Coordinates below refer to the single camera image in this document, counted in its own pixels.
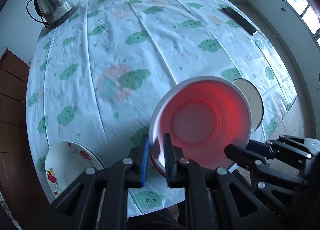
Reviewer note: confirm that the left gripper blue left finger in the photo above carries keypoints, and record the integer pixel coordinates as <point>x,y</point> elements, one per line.
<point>140,157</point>

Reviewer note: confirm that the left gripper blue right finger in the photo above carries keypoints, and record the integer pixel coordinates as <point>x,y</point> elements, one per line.
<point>172,155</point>

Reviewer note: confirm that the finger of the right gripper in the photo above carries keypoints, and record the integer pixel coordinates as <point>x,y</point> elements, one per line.
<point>244,158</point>
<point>283,146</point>

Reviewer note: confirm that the red plastic bowl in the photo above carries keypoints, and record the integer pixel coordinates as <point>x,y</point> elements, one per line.
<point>202,115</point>

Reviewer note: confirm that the red flower scalloped plate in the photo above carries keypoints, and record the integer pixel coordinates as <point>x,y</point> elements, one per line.
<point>65,161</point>

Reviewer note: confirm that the cloud print tablecloth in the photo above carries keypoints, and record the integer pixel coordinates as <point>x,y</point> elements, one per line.
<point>97,78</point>

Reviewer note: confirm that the brown wooden sideboard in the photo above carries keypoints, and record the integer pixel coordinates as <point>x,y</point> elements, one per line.
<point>20,185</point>

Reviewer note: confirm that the black remote control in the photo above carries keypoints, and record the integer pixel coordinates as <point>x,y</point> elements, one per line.
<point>244,23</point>

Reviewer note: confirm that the window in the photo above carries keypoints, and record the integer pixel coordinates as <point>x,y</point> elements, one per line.
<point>307,14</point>

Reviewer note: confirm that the stainless electric kettle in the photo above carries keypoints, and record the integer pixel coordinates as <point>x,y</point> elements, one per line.
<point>52,12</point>

